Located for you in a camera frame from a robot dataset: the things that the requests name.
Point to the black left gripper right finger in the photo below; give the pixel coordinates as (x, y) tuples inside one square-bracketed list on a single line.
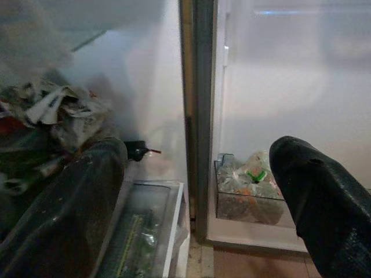
[(327, 208)]

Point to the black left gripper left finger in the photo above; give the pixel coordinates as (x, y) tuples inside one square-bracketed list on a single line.
[(58, 220)]

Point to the white fridge door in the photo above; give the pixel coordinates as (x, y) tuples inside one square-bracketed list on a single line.
[(290, 87)]

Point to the white fridge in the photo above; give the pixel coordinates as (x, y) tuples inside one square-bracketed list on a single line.
[(139, 87)]

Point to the glass fridge shelf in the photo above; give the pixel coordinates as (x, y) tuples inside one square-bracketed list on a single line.
[(43, 37)]

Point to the dark green plastic bag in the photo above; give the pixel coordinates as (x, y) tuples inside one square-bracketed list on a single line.
[(23, 150)]

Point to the green bag clip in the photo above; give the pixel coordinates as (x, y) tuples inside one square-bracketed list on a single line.
[(255, 176)]

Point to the clear bag of vegetables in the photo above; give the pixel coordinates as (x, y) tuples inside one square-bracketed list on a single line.
[(249, 188)]

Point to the green leafy vegetables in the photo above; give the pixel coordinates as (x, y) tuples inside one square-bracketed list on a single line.
[(136, 240)]

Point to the clear door bin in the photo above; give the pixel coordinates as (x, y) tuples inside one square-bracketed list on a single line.
[(246, 212)]

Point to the clear crisper drawer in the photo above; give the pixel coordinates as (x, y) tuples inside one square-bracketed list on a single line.
[(150, 202)]

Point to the black object with red tip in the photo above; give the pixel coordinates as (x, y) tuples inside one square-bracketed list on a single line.
[(136, 149)]

